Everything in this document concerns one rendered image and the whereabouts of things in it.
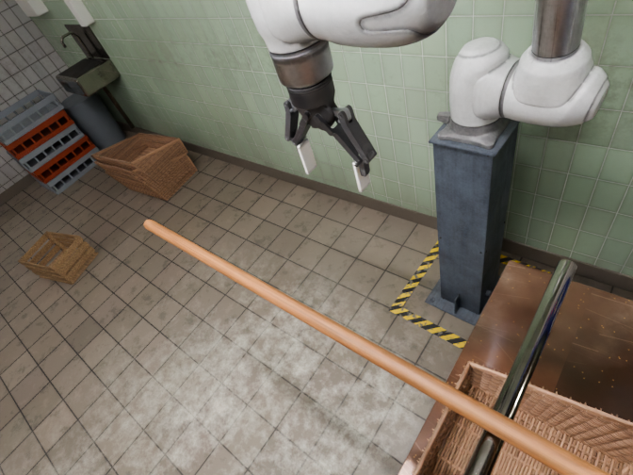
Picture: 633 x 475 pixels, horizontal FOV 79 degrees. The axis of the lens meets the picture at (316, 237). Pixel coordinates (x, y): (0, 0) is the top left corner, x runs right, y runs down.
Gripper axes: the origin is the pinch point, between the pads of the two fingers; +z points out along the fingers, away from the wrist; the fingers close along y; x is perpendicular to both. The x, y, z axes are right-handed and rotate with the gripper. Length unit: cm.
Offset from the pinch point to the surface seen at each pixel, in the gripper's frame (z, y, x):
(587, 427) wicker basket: 63, -56, -4
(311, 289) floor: 133, 76, -25
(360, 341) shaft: 12.9, -19.1, 22.5
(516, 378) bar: 15.9, -41.5, 13.7
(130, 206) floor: 134, 276, -8
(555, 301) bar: 15.8, -41.5, -1.9
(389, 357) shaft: 12.9, -24.8, 22.2
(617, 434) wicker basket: 59, -61, -4
